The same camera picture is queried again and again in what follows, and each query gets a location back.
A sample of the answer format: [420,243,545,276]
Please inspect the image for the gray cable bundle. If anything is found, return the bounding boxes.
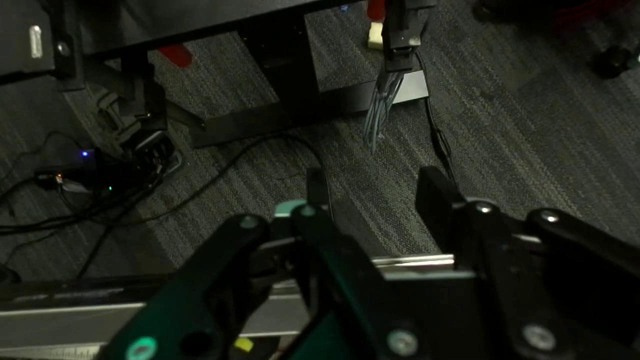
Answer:
[361,0,435,151]

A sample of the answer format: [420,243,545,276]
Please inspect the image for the black desk leg base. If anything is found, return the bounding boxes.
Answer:
[189,7,430,151]

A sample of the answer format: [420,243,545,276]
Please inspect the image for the power strip with cables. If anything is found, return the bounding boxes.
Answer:
[107,123,177,176]

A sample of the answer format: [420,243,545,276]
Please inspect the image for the silver tool drawer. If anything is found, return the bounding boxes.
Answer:
[0,250,462,360]

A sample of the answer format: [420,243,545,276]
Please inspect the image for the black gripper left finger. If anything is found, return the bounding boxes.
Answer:
[96,167,418,360]

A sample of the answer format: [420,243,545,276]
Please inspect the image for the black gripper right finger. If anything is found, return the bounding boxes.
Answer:
[416,165,640,360]

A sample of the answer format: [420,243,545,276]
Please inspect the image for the black floor cables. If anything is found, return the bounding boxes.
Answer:
[0,129,327,283]

